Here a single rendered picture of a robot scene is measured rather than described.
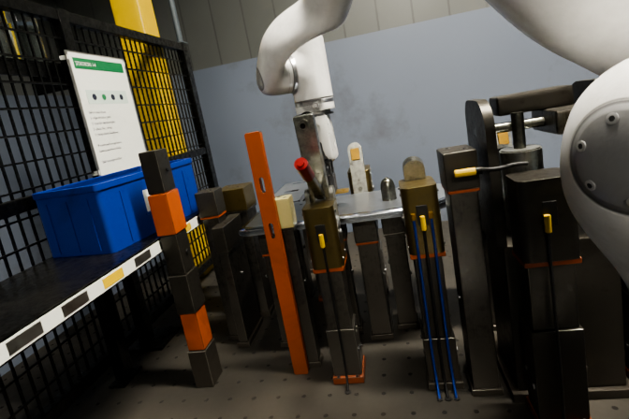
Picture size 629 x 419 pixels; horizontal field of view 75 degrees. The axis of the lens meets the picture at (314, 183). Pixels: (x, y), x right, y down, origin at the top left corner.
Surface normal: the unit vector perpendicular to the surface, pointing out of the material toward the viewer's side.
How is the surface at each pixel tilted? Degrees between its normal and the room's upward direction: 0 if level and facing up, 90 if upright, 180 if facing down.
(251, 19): 90
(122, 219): 90
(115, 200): 90
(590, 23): 127
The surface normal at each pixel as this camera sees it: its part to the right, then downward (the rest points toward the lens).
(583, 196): -0.85, 0.51
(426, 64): -0.17, 0.21
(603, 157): -0.94, 0.18
